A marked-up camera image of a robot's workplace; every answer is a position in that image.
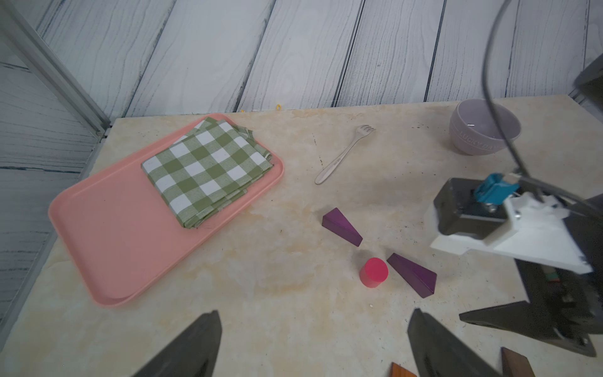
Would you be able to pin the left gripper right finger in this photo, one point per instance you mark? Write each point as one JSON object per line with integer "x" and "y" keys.
{"x": 438, "y": 352}

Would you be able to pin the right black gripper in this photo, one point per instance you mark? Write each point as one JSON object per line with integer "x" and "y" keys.
{"x": 564, "y": 308}

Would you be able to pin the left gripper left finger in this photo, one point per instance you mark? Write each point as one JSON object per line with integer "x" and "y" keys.
{"x": 193, "y": 353}

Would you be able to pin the purple wedge block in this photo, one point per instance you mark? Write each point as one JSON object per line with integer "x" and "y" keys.
{"x": 336, "y": 222}
{"x": 422, "y": 280}

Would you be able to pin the pink cylinder block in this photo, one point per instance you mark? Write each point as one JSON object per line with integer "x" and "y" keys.
{"x": 374, "y": 272}

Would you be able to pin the orange brown block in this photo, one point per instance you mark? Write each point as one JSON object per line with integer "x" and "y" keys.
{"x": 398, "y": 371}

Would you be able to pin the dark brown block centre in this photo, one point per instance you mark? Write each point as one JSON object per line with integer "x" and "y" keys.
{"x": 515, "y": 364}

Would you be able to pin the pink plastic tray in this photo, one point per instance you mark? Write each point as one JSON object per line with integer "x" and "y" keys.
{"x": 120, "y": 234}

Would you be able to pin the green checkered cloth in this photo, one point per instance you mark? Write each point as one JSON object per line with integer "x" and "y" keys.
{"x": 207, "y": 169}

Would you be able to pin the lilac bowl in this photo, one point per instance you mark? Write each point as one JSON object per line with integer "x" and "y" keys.
{"x": 473, "y": 131}

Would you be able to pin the left aluminium frame post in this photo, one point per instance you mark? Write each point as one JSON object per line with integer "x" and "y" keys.
{"x": 26, "y": 43}

